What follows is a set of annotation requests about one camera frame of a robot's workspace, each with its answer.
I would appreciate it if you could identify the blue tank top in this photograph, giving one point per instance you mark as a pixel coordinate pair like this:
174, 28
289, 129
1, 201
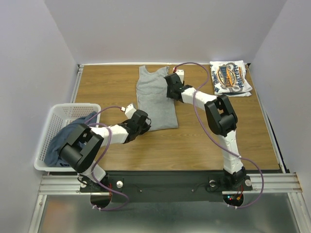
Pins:
52, 158

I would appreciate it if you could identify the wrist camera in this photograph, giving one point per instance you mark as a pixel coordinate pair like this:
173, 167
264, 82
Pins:
129, 110
180, 73

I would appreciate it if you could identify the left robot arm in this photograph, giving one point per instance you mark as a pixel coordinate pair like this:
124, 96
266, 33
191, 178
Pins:
82, 145

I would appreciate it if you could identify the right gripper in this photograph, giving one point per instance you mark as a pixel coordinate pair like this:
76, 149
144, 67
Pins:
170, 85

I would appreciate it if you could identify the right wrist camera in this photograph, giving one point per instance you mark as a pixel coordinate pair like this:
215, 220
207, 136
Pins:
180, 73

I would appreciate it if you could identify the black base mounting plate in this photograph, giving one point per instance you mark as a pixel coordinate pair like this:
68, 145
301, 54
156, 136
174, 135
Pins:
172, 186

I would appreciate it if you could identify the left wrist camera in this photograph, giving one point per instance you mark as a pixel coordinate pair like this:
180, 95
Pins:
129, 110

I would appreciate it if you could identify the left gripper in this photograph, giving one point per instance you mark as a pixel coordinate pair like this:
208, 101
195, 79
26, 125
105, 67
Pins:
146, 129

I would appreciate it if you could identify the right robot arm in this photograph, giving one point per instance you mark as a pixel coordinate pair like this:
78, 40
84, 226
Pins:
222, 121

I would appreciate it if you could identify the white plastic laundry basket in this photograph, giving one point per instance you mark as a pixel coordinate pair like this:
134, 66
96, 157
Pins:
60, 115

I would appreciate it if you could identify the folded white printed tank top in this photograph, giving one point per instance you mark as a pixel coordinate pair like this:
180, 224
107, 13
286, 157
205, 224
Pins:
229, 78

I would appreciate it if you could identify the grey tank top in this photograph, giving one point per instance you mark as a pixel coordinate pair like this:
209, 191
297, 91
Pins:
151, 92

